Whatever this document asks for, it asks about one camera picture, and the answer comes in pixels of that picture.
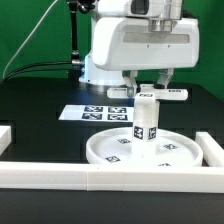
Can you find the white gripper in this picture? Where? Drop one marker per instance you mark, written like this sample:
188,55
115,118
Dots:
128,44

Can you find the white cross-shaped table base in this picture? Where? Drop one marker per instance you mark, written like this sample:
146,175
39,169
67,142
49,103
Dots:
146,89

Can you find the white round table top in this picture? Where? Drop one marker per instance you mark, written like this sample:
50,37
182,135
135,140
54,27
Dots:
117,147

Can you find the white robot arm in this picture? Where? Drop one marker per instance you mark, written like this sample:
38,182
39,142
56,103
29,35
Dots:
113,78

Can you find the white marker sheet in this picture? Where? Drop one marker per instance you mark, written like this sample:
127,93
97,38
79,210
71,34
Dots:
97,113

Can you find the black camera stand pole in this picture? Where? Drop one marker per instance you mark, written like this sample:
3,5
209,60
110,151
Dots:
75,57

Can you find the white right fence rail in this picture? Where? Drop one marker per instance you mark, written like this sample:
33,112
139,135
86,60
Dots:
213,153

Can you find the white fence rail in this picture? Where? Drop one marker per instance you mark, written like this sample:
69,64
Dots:
5,138
213,153
24,175

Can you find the white left fence rail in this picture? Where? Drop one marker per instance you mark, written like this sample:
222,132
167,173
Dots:
5,138

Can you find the white front fence rail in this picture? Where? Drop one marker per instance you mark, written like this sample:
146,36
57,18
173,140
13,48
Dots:
24,175

